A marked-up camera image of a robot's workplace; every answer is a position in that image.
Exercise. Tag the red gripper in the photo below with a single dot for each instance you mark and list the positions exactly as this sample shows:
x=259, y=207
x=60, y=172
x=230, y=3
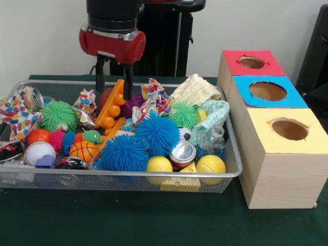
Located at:
x=112, y=47

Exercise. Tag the green spiky ball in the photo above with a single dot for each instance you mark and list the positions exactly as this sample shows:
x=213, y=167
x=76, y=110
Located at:
x=58, y=115
x=183, y=114

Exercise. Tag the cream knitted cloth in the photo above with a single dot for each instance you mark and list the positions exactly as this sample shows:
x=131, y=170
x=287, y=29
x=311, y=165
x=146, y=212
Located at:
x=194, y=87

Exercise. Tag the mint knitted cloth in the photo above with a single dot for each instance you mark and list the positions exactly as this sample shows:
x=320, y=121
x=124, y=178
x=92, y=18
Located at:
x=215, y=112

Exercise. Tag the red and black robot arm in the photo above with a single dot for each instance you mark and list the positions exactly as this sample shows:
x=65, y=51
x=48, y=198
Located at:
x=112, y=12

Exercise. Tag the silver mesh bin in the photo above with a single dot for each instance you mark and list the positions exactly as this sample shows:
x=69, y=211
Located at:
x=128, y=180

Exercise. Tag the wooden box with three holes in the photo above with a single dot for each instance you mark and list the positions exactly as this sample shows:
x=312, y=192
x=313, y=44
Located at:
x=282, y=179

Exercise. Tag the orange plastic block toy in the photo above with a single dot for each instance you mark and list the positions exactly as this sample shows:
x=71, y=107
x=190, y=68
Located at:
x=114, y=105

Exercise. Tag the blue spiky ball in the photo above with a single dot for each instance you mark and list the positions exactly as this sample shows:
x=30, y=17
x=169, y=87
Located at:
x=124, y=155
x=157, y=130

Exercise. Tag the dark green table cloth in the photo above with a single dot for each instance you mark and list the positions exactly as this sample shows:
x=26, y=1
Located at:
x=321, y=100
x=128, y=220

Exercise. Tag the black upright panel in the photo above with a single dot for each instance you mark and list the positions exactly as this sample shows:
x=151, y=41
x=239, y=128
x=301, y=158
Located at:
x=316, y=51

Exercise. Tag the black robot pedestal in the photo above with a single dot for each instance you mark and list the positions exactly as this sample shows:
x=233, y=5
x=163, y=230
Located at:
x=166, y=51

